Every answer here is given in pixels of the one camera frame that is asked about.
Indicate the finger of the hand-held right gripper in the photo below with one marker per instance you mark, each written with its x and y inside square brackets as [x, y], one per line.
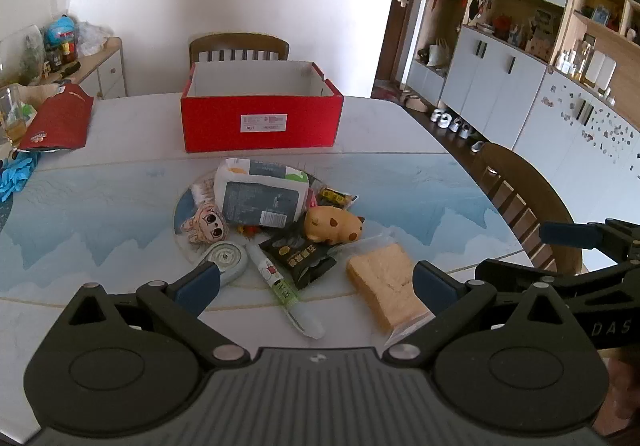
[565, 233]
[510, 270]

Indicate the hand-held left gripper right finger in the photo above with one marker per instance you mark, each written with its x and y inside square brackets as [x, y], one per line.
[434, 287]

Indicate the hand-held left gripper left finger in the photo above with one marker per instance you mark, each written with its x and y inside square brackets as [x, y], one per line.
[200, 283]

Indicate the correction tape dispenser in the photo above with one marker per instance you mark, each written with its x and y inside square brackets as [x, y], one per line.
[225, 256]

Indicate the bagged bread slices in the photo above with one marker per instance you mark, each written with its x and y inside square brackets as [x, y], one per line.
[380, 281]

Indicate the doll face plush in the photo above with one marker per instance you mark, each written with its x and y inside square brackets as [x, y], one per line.
[207, 226]

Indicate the green white tube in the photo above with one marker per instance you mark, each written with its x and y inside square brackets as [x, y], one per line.
[280, 288]

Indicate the white tissue pack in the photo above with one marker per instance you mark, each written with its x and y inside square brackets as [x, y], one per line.
[260, 201]

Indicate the yellow pig toy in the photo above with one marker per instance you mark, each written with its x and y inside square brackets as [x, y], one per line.
[330, 223]

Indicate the yellow black snack bar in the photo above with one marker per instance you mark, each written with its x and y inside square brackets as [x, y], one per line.
[334, 197]

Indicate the pink cream tube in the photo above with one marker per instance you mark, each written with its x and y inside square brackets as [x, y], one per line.
[311, 200]

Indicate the red cardboard box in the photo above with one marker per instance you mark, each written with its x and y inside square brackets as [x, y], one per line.
[215, 126]

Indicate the wooden slat-back chair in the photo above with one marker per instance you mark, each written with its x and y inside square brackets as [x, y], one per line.
[520, 186]
[235, 42]

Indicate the small red wrapper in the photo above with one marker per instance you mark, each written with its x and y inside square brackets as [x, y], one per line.
[247, 229]

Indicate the cotton swab tub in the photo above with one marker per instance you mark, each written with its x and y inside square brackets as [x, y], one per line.
[202, 191]

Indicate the black snack packet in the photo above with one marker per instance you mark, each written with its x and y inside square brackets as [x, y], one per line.
[295, 256]

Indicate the row of shoes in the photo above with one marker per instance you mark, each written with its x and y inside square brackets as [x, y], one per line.
[455, 126]

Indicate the row of white bottles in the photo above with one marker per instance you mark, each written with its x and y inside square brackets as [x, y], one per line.
[595, 71]

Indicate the beige slippers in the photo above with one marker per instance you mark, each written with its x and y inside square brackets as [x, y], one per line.
[412, 100]

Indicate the blue gloves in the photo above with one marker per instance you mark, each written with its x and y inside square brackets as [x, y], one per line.
[15, 176]

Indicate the red paper bag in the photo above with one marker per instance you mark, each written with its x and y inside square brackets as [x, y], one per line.
[57, 121]

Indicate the white tote bag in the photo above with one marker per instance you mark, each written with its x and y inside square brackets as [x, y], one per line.
[439, 55]

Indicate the white wooden sideboard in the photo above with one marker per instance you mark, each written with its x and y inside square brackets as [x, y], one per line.
[107, 71]

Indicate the wooden door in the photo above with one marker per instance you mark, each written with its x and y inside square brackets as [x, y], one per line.
[395, 51]

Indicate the glass mug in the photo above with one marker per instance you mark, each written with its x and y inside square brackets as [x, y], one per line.
[11, 116]

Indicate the white plastic bag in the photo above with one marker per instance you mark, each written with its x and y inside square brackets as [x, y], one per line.
[94, 37]

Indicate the clutter on cabinet top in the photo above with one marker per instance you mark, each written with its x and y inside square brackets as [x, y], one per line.
[25, 53]

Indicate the white wall cabinet unit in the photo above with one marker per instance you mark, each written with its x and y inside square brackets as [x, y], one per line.
[500, 76]

